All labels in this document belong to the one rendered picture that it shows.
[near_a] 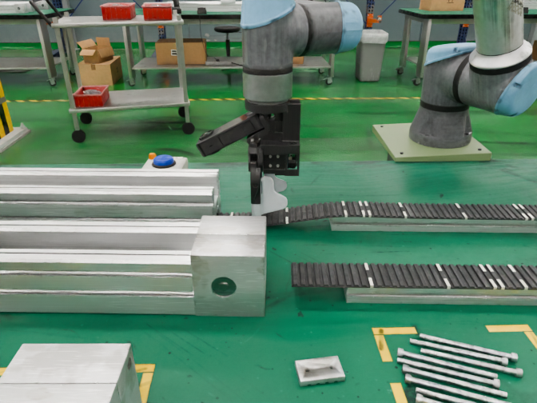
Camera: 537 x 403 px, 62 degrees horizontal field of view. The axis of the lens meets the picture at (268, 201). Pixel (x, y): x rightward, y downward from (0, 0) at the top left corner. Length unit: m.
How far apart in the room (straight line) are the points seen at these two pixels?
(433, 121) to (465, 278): 0.58
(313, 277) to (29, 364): 0.35
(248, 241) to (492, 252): 0.41
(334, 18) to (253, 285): 0.40
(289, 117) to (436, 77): 0.52
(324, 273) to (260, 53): 0.32
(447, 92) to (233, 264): 0.74
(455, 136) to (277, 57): 0.62
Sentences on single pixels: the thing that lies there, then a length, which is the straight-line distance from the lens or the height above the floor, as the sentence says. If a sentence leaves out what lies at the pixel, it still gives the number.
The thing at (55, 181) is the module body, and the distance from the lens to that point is 0.87.
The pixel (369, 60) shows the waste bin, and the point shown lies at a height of 0.25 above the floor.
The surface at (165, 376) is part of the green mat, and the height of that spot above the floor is 0.78.
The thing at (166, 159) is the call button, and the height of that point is 0.85.
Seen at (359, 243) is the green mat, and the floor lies 0.78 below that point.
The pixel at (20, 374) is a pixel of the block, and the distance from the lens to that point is 0.46.
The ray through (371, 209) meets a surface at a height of 0.81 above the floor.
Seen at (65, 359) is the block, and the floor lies 0.87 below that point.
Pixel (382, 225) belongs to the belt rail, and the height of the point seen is 0.79.
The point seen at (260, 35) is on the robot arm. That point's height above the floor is 1.10.
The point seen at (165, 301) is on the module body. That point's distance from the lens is 0.60.
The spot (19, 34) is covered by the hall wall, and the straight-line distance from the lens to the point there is 9.13.
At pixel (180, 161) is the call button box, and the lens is 0.92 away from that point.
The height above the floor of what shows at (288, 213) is 0.80.
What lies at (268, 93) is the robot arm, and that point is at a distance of 0.67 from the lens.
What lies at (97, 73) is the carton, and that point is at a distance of 5.70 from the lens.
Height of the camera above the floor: 1.18
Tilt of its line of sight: 27 degrees down
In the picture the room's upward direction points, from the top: straight up
